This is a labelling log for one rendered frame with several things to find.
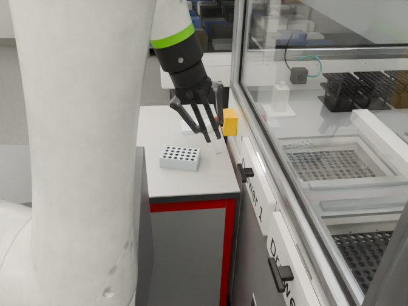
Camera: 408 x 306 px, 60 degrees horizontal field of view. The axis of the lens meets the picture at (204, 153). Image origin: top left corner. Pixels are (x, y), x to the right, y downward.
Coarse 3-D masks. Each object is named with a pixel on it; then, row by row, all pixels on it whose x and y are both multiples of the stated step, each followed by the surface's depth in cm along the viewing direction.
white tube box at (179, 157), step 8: (168, 152) 118; (176, 152) 118; (184, 152) 120; (192, 152) 119; (160, 160) 116; (168, 160) 115; (176, 160) 115; (184, 160) 114; (192, 160) 116; (176, 168) 117; (184, 168) 116; (192, 168) 116
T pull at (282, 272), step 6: (270, 258) 67; (270, 264) 66; (276, 264) 66; (276, 270) 65; (282, 270) 65; (288, 270) 65; (276, 276) 64; (282, 276) 64; (288, 276) 64; (276, 282) 63; (282, 282) 63; (282, 288) 62
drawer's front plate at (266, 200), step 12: (240, 156) 106; (252, 156) 93; (252, 168) 92; (252, 180) 93; (264, 180) 85; (252, 192) 93; (264, 192) 81; (264, 204) 82; (264, 216) 82; (264, 228) 83
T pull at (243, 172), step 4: (240, 164) 93; (240, 168) 92; (244, 168) 92; (248, 168) 92; (240, 172) 90; (244, 172) 90; (248, 172) 90; (252, 172) 90; (240, 176) 90; (244, 176) 89; (248, 176) 90; (252, 176) 90; (244, 180) 88
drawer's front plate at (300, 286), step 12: (276, 216) 74; (276, 228) 73; (276, 240) 74; (288, 240) 69; (276, 252) 74; (288, 252) 67; (288, 264) 67; (300, 264) 64; (300, 276) 62; (288, 288) 67; (300, 288) 61; (312, 288) 60; (288, 300) 68; (300, 300) 62; (312, 300) 58
